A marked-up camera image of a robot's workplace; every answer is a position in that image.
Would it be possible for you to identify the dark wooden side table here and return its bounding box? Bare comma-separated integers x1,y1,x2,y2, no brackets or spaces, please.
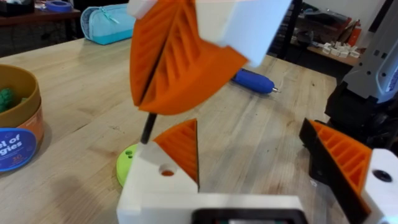
0,8,82,58

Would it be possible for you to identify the blue tape roll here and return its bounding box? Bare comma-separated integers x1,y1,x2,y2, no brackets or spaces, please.
45,0,74,13

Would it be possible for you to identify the tan tub of toys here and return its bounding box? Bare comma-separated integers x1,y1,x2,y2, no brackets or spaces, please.
0,63,45,174

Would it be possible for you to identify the black box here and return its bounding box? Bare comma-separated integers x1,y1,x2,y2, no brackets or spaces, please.
0,0,35,18

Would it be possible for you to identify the black metal post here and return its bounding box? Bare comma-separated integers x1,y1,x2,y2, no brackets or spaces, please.
276,0,304,60

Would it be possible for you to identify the heap of white parts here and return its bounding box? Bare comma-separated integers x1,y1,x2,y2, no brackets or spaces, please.
322,40,361,60

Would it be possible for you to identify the green disc with holes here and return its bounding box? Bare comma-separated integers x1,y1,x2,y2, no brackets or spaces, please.
116,142,139,188

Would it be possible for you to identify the black screw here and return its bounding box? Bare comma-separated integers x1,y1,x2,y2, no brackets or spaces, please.
139,112,158,146

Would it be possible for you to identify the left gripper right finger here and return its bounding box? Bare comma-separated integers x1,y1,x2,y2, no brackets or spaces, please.
298,118,398,224

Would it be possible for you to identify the light blue zip bag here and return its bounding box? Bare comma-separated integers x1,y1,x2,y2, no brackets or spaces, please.
80,3,137,46

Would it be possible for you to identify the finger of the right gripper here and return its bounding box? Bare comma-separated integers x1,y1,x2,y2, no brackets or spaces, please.
126,0,180,106
138,0,293,116

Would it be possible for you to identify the orange red bottle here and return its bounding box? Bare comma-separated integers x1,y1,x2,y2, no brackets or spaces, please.
346,20,363,47

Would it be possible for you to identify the blue electric screwdriver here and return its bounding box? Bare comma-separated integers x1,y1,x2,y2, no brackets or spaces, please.
231,68,280,95

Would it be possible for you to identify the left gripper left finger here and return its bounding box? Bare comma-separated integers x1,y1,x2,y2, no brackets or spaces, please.
116,118,200,224

